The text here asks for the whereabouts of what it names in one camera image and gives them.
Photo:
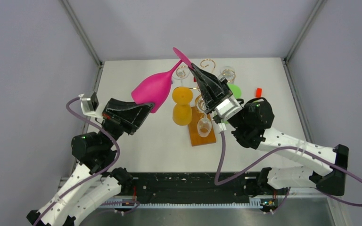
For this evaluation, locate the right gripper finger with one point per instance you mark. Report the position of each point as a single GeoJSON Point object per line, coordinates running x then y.
{"type": "Point", "coordinates": [213, 90]}
{"type": "Point", "coordinates": [209, 83]}

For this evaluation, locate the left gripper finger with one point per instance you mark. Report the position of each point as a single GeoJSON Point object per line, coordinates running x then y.
{"type": "Point", "coordinates": [147, 108]}
{"type": "Point", "coordinates": [126, 110]}

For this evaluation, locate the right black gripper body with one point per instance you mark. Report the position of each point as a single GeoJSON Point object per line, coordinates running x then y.
{"type": "Point", "coordinates": [228, 89]}

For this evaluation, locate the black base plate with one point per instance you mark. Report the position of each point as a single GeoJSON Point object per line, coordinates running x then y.
{"type": "Point", "coordinates": [196, 188]}

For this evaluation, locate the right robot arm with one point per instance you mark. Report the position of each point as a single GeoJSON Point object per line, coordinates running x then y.
{"type": "Point", "coordinates": [320, 167]}

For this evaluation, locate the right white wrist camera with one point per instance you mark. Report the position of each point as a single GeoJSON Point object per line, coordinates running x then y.
{"type": "Point", "coordinates": [224, 111]}

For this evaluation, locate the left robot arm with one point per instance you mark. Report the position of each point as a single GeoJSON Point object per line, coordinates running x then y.
{"type": "Point", "coordinates": [95, 178]}

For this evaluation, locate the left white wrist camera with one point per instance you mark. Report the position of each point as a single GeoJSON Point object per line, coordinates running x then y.
{"type": "Point", "coordinates": [90, 105]}

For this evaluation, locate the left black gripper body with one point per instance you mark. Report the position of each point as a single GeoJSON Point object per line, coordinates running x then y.
{"type": "Point", "coordinates": [117, 125]}

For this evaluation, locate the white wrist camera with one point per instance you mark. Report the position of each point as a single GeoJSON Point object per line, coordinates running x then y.
{"type": "Point", "coordinates": [90, 105]}
{"type": "Point", "coordinates": [224, 111]}

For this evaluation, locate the clear stemmed wine glass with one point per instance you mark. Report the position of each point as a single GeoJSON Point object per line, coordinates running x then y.
{"type": "Point", "coordinates": [204, 124]}

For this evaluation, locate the green plastic goblet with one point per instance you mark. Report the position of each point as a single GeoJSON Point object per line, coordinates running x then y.
{"type": "Point", "coordinates": [235, 90]}

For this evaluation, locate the clear short wine glass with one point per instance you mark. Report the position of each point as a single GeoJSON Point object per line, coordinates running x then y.
{"type": "Point", "coordinates": [228, 73]}

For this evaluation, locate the orange plastic goblet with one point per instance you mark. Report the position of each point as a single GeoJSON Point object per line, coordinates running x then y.
{"type": "Point", "coordinates": [182, 112]}

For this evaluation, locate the gold wire wine glass rack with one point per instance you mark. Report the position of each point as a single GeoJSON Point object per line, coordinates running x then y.
{"type": "Point", "coordinates": [196, 140]}

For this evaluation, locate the clear tall flute glass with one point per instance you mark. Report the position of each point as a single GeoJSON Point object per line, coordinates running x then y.
{"type": "Point", "coordinates": [179, 76]}

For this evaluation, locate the pink plastic goblet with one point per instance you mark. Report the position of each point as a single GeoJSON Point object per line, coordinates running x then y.
{"type": "Point", "coordinates": [156, 88]}

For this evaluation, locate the orange-red block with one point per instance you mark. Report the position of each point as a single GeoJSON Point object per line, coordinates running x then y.
{"type": "Point", "coordinates": [258, 93]}

